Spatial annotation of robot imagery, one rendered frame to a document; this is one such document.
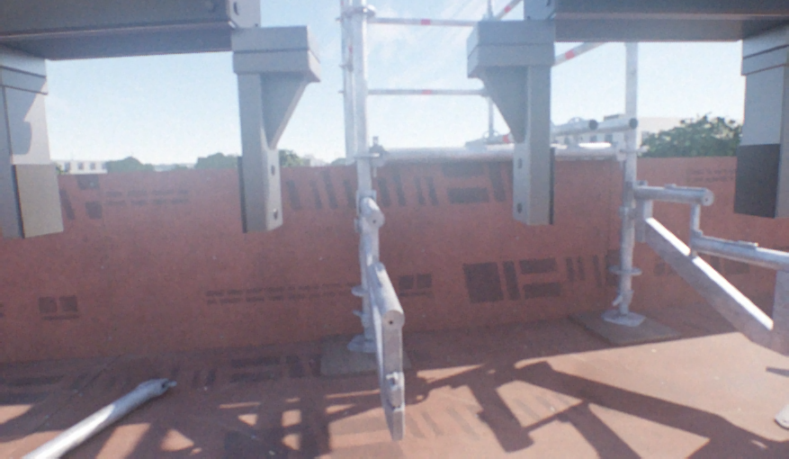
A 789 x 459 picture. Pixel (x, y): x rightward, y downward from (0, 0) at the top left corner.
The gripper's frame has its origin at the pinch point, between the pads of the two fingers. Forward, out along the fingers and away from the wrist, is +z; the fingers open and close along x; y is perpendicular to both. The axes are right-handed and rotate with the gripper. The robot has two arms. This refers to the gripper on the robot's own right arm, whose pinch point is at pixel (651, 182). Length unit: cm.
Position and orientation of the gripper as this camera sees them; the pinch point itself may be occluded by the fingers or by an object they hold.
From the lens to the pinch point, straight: 25.7
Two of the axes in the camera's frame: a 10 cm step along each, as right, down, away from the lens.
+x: 10.0, -0.3, 0.0
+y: 0.0, 1.2, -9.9
